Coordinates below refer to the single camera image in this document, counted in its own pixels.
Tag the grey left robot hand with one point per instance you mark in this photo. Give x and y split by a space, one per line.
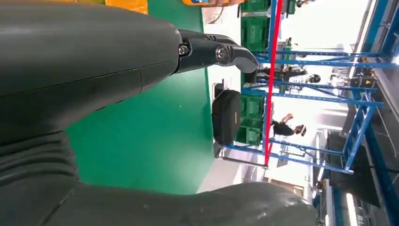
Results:
78 46

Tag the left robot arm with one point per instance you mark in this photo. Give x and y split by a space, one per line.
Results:
34 159

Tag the yellow sheet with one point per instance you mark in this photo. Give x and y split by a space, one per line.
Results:
127 5

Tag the green table mat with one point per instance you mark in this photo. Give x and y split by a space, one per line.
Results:
140 140

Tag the orange drink bottle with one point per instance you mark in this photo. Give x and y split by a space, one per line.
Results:
199 2

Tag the black carry case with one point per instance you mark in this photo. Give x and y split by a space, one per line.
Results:
226 118

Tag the green plastic crate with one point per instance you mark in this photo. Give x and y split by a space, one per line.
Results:
252 107
254 4
254 32

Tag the red pole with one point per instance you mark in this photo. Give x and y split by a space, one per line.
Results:
272 78

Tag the person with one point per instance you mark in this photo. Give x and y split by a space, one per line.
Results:
282 128

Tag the blue metal rack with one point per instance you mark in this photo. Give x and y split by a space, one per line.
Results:
358 124

